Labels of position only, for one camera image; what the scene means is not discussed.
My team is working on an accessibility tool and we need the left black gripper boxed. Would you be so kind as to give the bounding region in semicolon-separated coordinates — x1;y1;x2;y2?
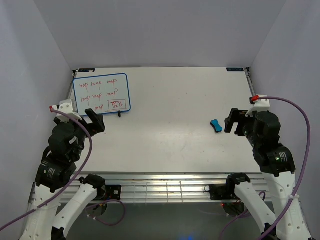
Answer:
65;107;106;161

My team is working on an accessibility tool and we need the blue foam whiteboard eraser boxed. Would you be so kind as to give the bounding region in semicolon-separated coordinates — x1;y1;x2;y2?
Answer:
210;119;223;133

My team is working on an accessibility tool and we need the blue-framed small whiteboard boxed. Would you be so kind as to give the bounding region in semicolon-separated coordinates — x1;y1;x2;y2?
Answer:
72;73;131;116

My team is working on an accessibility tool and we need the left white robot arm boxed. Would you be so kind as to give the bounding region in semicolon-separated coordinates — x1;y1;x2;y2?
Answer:
21;105;106;240

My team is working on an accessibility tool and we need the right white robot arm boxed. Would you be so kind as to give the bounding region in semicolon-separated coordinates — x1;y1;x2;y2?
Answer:
224;108;312;240

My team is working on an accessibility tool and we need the blue label right corner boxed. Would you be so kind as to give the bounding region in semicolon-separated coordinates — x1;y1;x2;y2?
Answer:
226;67;244;72

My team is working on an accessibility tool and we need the blue label corner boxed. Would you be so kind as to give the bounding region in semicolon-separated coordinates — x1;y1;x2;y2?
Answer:
78;68;96;73
226;67;244;72

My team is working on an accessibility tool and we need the blue label left corner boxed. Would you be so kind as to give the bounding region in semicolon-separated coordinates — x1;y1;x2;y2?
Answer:
78;68;96;73

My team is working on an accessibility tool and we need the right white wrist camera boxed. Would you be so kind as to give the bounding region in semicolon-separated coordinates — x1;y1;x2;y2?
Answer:
245;95;270;117

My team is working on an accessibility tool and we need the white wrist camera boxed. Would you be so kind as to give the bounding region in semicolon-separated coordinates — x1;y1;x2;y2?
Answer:
245;95;270;117
49;99;82;123

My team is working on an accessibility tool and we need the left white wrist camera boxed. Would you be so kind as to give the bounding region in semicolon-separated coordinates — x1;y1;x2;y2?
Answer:
49;99;82;123

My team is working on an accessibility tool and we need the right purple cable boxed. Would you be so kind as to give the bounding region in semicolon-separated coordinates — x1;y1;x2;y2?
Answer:
221;96;312;240

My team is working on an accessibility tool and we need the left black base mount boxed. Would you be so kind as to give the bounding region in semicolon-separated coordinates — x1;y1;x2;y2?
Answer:
95;185;122;201

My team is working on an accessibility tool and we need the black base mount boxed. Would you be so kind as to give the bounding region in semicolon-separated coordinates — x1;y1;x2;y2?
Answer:
204;184;230;201
95;185;122;201

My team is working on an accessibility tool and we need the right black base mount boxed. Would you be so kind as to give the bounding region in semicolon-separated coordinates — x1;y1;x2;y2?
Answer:
204;184;230;201

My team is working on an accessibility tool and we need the aluminium rail frame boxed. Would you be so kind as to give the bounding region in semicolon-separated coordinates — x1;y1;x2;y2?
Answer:
27;171;298;205

